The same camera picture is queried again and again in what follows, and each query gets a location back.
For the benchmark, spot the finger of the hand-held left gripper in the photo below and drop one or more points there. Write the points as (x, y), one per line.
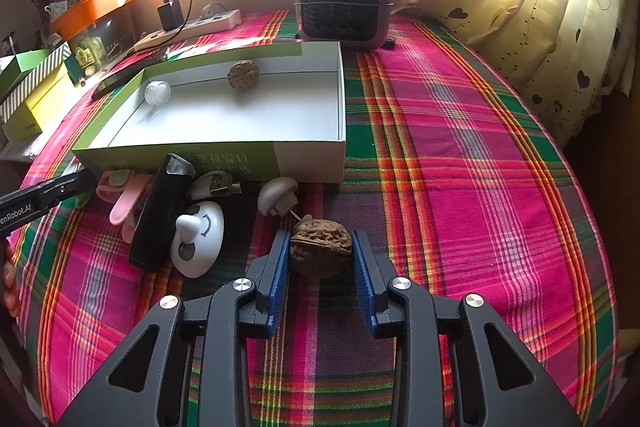
(75, 184)

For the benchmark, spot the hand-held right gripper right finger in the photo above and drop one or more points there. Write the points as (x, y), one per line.
(365, 277)

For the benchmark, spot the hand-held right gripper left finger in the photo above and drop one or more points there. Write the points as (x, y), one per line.
(277, 277)

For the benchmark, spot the brown walnut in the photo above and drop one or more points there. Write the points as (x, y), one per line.
(320, 249)
(243, 75)

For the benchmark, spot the white oval panda hook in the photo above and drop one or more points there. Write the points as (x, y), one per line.
(210, 227)

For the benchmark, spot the black flashlight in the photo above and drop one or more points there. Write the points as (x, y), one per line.
(160, 212)

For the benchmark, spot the green and white cardboard box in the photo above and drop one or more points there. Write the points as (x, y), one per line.
(225, 122)

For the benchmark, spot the person's left hand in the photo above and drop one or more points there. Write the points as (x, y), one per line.
(7, 277)

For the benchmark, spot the white mushroom-shaped knob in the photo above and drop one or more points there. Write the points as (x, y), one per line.
(272, 193)

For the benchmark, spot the black remote control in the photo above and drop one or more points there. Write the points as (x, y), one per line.
(116, 83)

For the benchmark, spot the small white bottle cap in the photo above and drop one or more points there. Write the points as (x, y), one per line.
(157, 93)

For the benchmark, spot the pink plaid blanket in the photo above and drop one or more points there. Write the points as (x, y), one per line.
(475, 187)

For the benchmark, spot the clear plastic container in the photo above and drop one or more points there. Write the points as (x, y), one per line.
(100, 42)

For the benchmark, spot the orange tray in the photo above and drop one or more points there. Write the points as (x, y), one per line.
(90, 9)

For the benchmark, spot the white power strip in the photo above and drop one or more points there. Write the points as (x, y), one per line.
(200, 27)

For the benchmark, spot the white plug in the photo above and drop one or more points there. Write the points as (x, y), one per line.
(214, 11)

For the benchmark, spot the yellow heart-print curtain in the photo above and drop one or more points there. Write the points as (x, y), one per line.
(590, 32)

